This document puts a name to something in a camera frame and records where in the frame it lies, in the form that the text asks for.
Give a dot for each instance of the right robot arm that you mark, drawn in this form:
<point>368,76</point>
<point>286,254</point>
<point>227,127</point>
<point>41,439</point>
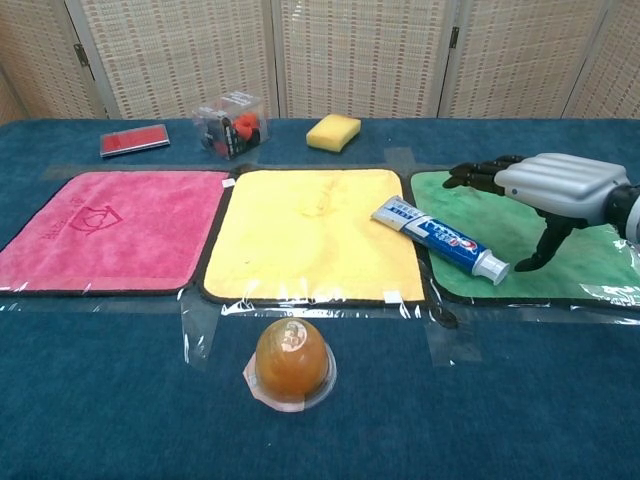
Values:
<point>627,210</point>

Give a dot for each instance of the woven folding screen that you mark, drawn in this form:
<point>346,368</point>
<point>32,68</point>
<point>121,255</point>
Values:
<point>320,55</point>

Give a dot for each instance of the yellow cloth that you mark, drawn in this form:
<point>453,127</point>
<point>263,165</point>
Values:
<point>315,235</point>

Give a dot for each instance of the pink cloth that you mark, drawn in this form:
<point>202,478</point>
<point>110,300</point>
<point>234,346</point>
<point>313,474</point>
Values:
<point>110,235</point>

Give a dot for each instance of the red case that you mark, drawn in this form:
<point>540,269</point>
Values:
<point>134,140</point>

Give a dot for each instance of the blue white toothpaste tube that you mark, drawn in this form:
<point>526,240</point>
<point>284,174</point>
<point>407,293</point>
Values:
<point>442,239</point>

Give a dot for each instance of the clear plastic box with clips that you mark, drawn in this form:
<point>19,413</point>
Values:
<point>231,126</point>

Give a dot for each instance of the orange jelly cup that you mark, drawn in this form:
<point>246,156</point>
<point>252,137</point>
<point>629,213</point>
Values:
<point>291,364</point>

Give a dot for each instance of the green cloth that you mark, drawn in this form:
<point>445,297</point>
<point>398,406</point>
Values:
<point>565,260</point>

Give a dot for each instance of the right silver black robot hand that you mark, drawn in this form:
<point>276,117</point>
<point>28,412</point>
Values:
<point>560,185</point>

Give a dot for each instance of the yellow sponge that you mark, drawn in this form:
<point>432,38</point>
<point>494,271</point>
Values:
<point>333,132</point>

